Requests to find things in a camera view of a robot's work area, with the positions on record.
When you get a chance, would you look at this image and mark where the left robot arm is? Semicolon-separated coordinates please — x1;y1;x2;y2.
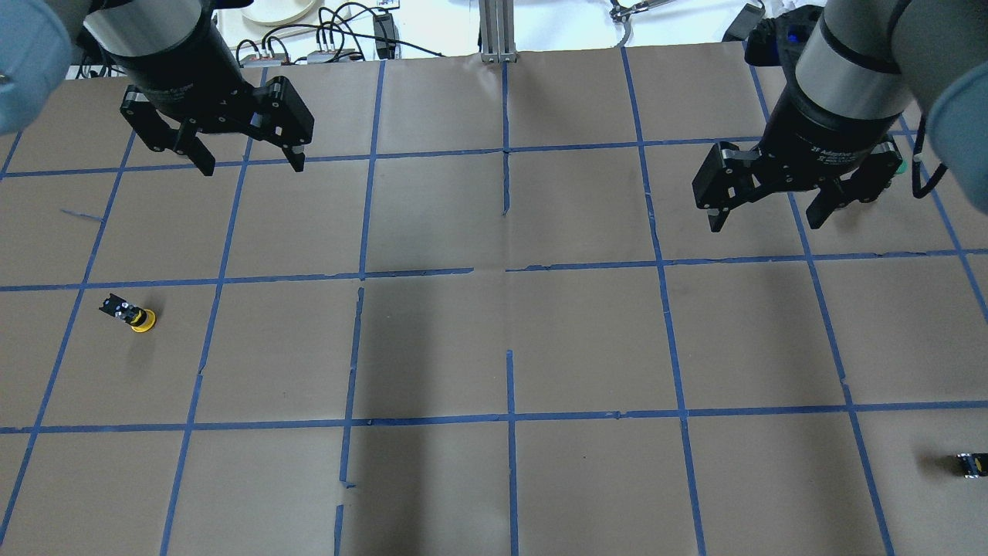
1;1;315;176

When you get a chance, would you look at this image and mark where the black power adapter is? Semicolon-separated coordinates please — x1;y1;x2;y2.
373;11;398;59

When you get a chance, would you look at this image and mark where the beige plate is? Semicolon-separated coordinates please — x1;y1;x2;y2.
240;0;321;28

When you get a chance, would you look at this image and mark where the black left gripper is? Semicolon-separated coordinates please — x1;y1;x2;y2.
120;20;315;176

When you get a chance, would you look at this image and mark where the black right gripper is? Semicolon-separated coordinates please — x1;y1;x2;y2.
692;85;904;233

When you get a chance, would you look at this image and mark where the yellow push button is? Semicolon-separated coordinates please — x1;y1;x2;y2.
99;294;157;334

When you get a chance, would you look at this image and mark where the aluminium frame post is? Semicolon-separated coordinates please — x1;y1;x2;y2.
479;0;518;63

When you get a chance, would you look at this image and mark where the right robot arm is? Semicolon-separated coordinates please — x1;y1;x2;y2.
692;1;987;232

